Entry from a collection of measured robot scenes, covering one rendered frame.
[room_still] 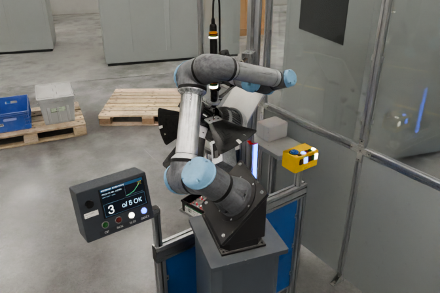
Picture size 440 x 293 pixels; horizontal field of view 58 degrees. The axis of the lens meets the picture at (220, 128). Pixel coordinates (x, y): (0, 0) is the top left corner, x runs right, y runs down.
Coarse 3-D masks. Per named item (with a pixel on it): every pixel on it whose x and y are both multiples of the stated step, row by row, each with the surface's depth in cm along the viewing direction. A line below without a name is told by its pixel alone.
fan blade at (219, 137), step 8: (224, 120) 210; (216, 128) 203; (224, 128) 202; (232, 128) 202; (240, 128) 201; (248, 128) 201; (216, 136) 198; (224, 136) 197; (232, 136) 196; (240, 136) 196; (248, 136) 195; (216, 144) 195; (224, 144) 194; (232, 144) 193; (224, 152) 190
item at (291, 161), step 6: (306, 144) 210; (288, 150) 203; (300, 150) 203; (312, 150) 203; (282, 156) 205; (288, 156) 201; (294, 156) 198; (300, 156) 198; (306, 156) 200; (282, 162) 206; (288, 162) 202; (294, 162) 198; (312, 162) 205; (288, 168) 203; (294, 168) 199; (300, 168) 201; (306, 168) 204
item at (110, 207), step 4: (108, 204) 142; (112, 204) 143; (116, 204) 144; (104, 208) 142; (108, 208) 142; (112, 208) 143; (116, 208) 144; (108, 212) 143; (112, 212) 143; (116, 212) 144; (108, 216) 143
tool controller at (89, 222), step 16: (112, 176) 150; (128, 176) 146; (144, 176) 149; (80, 192) 137; (96, 192) 140; (112, 192) 143; (128, 192) 146; (144, 192) 150; (80, 208) 137; (96, 208) 140; (128, 208) 147; (80, 224) 143; (96, 224) 141; (112, 224) 144; (128, 224) 147
